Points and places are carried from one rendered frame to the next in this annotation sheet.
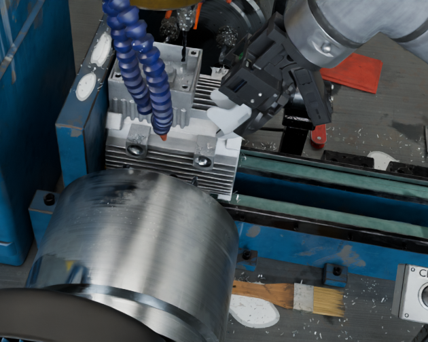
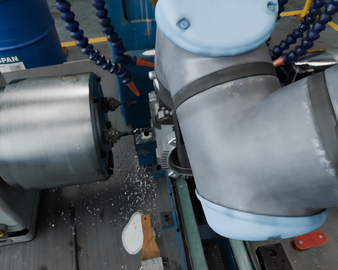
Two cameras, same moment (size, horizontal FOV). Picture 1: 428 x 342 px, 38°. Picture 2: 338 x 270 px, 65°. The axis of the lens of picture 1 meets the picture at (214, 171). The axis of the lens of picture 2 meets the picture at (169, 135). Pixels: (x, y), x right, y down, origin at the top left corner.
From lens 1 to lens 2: 70 cm
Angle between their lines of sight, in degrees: 48
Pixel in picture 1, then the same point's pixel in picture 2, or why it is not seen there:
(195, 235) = (54, 119)
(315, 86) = (175, 122)
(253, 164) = not seen: hidden behind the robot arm
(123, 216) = (52, 83)
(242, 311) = (131, 229)
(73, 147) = not seen: hidden behind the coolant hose
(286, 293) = (151, 253)
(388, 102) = not seen: outside the picture
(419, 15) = (173, 80)
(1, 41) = (145, 7)
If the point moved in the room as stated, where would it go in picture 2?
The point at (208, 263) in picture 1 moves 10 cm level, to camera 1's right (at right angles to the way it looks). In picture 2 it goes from (42, 135) to (36, 182)
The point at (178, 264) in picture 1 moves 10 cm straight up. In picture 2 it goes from (27, 115) to (0, 69)
